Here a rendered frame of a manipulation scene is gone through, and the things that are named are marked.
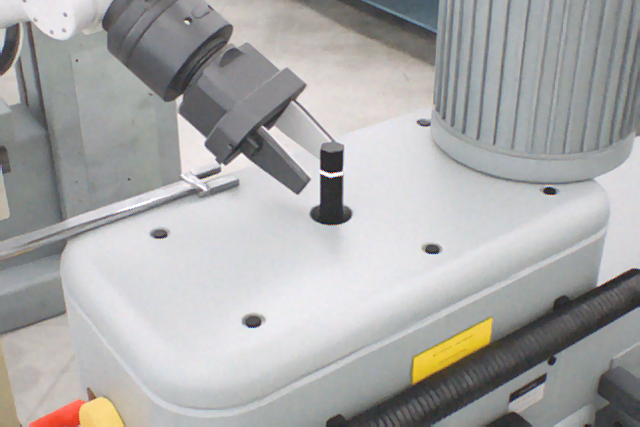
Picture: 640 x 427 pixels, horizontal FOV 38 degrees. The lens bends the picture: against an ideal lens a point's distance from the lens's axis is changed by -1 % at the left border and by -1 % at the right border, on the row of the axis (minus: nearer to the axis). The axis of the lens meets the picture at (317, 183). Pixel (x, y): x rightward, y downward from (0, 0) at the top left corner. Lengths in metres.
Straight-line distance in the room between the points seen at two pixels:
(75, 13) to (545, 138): 0.42
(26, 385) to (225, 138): 2.90
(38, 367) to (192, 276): 2.94
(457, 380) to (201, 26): 0.36
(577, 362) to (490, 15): 0.39
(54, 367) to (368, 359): 2.97
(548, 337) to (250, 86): 0.33
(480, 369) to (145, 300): 0.28
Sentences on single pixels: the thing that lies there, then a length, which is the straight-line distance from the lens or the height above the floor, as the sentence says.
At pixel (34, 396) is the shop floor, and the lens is 3.55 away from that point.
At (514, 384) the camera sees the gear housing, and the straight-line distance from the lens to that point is 0.93.
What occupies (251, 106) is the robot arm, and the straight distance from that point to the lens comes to 0.77.
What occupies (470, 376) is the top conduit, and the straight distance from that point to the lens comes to 0.79.
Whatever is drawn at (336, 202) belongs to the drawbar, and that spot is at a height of 1.91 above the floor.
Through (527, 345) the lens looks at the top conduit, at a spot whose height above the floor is 1.80.
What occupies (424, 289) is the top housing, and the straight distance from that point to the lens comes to 0.74.
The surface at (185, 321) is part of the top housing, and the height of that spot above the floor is 1.89.
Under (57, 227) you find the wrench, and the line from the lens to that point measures 0.81.
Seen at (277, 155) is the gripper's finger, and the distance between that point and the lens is 0.77.
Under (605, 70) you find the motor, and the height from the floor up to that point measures 2.00.
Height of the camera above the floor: 2.32
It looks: 30 degrees down
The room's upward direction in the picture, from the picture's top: straight up
